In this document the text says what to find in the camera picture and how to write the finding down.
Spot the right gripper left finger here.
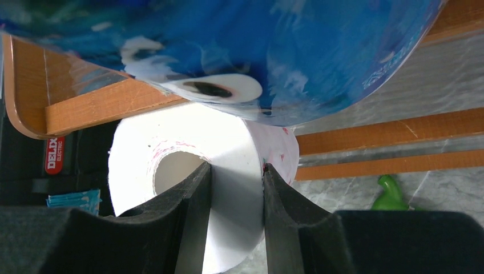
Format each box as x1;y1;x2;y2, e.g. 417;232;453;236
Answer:
1;163;212;273

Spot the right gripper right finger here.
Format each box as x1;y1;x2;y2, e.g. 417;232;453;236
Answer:
263;164;483;273

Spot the white floral paper roll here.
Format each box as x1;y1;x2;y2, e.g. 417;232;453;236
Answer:
107;102;300;274

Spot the blue paper roll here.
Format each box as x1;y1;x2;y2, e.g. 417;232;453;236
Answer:
1;1;445;126

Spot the orange wooden shelf rack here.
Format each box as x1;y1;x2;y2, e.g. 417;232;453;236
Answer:
2;0;484;182

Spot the green plastic pipe fitting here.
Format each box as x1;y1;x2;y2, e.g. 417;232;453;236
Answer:
370;174;424;211

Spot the black plastic toolbox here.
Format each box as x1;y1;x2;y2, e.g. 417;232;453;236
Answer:
1;114;119;216

